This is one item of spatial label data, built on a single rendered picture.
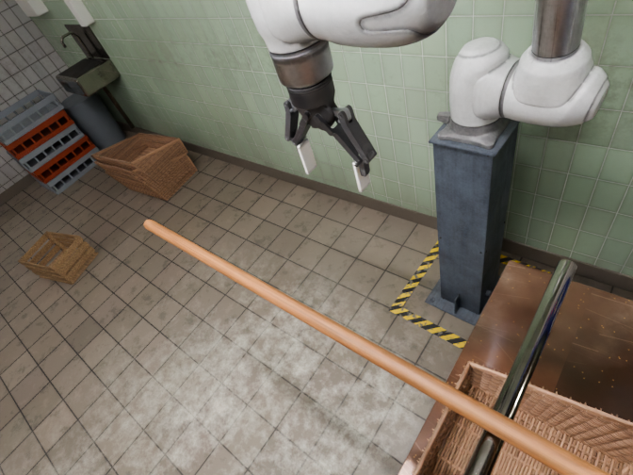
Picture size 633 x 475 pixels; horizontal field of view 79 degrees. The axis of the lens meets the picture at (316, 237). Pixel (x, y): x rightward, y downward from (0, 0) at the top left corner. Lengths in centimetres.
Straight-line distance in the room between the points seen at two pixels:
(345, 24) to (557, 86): 74
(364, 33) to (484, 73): 76
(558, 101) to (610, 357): 74
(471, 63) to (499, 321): 79
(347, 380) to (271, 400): 38
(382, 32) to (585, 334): 116
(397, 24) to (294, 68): 20
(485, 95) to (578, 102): 22
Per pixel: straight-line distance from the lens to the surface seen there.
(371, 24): 47
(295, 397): 202
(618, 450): 125
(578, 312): 147
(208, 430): 216
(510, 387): 68
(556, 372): 136
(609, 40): 156
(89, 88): 397
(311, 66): 61
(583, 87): 116
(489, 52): 122
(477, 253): 167
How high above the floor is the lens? 181
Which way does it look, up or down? 46 degrees down
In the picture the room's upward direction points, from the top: 22 degrees counter-clockwise
